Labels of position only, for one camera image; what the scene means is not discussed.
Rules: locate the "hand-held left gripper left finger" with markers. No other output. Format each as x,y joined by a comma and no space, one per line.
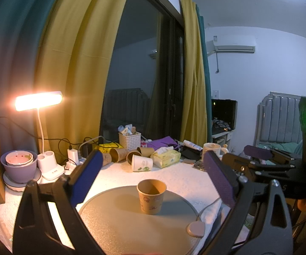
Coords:
88,176

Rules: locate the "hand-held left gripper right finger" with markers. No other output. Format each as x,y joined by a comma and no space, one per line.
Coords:
219,176

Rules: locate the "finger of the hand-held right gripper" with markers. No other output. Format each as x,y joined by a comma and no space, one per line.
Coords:
239,162
256,152

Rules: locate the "brown paper cup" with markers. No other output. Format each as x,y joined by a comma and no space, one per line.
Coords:
151,198
106,159
133,156
147,151
119,154

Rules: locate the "white paper cup green print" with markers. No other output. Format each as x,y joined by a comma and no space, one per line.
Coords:
142,163

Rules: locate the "white power strip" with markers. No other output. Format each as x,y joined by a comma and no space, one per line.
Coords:
72,167

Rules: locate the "white charger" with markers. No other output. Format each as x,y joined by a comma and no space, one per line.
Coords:
73,154

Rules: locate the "white mug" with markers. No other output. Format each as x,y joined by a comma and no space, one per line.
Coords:
211,151

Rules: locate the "black power adapter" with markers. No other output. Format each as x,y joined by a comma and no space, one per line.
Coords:
88,150

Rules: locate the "green bedding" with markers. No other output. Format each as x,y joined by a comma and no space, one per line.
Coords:
283,146

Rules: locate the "white cabinet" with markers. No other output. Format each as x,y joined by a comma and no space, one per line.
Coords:
223,138

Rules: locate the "black pouch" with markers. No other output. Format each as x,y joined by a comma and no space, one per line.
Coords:
191,154

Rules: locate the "yellow packet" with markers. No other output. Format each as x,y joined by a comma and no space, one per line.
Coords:
110,146

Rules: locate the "white textured tablecloth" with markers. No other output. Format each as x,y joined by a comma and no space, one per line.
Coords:
179,176

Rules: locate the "grey padded headboard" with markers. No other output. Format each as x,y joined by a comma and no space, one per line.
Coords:
280,119

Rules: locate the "white tube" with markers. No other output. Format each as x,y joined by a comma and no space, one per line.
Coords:
192,145

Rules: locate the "black monitor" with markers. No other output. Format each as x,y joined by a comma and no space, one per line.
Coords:
224,111

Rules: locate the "white plate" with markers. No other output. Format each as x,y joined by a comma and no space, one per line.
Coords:
36,178

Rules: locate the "white woven basket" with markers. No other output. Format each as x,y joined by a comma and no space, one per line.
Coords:
130,141

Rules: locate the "yellow-green tissue pack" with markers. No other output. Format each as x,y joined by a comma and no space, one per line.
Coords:
167,158

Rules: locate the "grey round mat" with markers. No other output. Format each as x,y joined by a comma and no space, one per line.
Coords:
121,223

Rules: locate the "beige mat controller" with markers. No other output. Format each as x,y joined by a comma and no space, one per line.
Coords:
196,229

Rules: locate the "crumpled white packet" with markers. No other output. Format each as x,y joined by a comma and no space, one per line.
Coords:
125,129

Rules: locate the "purple bowl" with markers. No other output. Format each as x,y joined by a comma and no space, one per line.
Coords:
22,172

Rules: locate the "purple bag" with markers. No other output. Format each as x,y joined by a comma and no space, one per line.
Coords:
163,142

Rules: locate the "white bowl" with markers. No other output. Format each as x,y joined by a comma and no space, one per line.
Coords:
18,158

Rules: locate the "white desk lamp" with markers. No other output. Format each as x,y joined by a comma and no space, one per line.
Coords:
38,101

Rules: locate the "yellow curtain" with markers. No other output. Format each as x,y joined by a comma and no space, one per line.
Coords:
192,71
84,58

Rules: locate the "teal curtain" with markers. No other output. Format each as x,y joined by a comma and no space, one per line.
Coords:
205,58
12,37

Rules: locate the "white air conditioner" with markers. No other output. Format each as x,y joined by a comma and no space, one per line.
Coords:
234,45

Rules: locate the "dark glass sliding door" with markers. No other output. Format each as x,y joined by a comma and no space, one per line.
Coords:
142,71

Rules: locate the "white wall socket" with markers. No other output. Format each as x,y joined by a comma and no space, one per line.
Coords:
215,93

